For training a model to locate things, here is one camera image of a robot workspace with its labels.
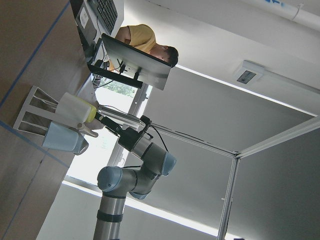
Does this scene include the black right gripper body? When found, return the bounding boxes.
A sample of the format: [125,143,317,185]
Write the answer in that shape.
[118,127,144,152]

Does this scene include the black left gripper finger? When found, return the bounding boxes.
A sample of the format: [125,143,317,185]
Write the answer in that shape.
[96,114,122,134]

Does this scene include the yellow cup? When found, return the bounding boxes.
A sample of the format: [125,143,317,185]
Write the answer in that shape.
[85,105,97,123]

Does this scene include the pale green cup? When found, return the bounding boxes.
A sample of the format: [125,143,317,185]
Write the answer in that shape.
[55,92,93,124]

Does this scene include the light blue cup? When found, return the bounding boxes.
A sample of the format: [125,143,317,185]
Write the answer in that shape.
[42,121,83,154]

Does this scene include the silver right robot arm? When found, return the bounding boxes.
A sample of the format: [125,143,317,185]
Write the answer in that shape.
[93,113,177,240]

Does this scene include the wooden rack dowel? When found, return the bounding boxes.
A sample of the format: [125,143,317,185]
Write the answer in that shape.
[77,122,99,138]

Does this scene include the black monitor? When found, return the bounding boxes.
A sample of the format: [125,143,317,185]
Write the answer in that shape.
[96,33,171,90]

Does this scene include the person in yellow shirt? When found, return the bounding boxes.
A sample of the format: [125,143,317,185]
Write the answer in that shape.
[115,24,179,68]

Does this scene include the black box with label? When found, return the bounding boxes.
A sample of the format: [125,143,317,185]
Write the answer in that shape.
[69,0,97,64]

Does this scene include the black keyboard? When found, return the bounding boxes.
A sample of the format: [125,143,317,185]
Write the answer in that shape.
[87,0,118,35]

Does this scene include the white wire cup rack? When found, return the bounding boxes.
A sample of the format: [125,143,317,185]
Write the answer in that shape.
[13,86,89,155]

